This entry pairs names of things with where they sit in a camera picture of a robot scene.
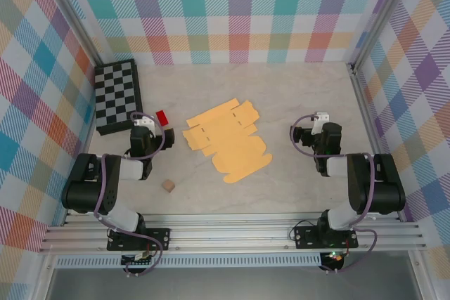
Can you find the orange cardboard paper box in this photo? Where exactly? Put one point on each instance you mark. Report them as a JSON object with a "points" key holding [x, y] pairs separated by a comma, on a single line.
{"points": [[232, 149]]}

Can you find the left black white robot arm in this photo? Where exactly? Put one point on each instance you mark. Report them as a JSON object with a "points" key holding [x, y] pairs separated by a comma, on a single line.
{"points": [[116, 170]]}

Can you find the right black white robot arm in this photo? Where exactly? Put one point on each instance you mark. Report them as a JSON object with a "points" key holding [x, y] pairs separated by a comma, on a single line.
{"points": [[383, 187]]}

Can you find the red block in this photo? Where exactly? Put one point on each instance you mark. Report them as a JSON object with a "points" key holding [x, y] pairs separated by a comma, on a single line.
{"points": [[162, 117]]}

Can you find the small wooden cube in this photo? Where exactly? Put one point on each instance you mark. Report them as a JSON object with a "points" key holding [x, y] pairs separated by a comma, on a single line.
{"points": [[168, 185]]}

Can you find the black grey chessboard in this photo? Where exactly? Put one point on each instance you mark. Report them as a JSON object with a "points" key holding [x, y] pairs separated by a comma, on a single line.
{"points": [[116, 96]]}

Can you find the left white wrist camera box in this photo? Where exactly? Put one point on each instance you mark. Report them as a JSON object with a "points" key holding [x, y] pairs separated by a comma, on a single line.
{"points": [[144, 121]]}

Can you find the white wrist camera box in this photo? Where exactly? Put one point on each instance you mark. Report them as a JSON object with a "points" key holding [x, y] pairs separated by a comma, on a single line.
{"points": [[144, 121], [321, 116]]}

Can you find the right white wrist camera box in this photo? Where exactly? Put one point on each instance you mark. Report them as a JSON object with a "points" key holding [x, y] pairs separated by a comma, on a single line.
{"points": [[321, 116]]}

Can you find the aluminium side rail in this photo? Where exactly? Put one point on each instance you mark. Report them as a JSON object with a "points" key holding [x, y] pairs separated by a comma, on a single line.
{"points": [[362, 103]]}

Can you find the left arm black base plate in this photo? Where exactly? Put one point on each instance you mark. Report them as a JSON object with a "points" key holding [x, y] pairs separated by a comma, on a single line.
{"points": [[160, 238]]}

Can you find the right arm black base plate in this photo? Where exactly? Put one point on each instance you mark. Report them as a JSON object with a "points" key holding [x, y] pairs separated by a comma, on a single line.
{"points": [[306, 236]]}

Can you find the wide aluminium mounting rail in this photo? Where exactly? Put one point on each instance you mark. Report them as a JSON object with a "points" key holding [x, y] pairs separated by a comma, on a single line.
{"points": [[228, 233]]}

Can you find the aluminium frame post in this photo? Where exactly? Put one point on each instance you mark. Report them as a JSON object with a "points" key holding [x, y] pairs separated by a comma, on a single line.
{"points": [[383, 12], [70, 12]]}

